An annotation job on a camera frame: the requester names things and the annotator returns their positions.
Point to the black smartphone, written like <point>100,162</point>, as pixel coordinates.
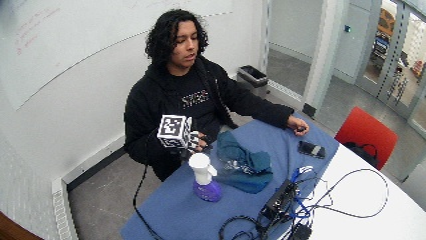
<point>312,149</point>

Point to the white marker cube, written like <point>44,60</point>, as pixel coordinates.
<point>173,130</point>

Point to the purple spray bottle white top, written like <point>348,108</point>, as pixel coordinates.
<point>205,180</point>

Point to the teal cloth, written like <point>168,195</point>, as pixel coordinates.
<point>244,166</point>

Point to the red chair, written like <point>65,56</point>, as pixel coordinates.
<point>368,130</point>

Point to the black bag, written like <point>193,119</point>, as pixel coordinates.
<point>361,153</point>

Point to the person in black hoodie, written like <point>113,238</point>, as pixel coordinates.
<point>164,96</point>

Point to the grey trash bin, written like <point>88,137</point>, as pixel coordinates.
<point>252,80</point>

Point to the blue tablecloth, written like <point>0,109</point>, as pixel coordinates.
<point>177,206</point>

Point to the black electronics box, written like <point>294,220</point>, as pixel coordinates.
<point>280,201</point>

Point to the black power adapter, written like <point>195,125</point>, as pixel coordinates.
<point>301,232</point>

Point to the white baseboard vent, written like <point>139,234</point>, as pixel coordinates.
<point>61,213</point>

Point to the whiteboard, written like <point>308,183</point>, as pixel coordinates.
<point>80,43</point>

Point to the brown wooden furniture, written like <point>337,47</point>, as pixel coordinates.
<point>15,230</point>

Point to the glass door with grey frame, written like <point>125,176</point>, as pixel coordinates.
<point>394,56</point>

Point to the blue wall switch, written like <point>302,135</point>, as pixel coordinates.
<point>348,28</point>

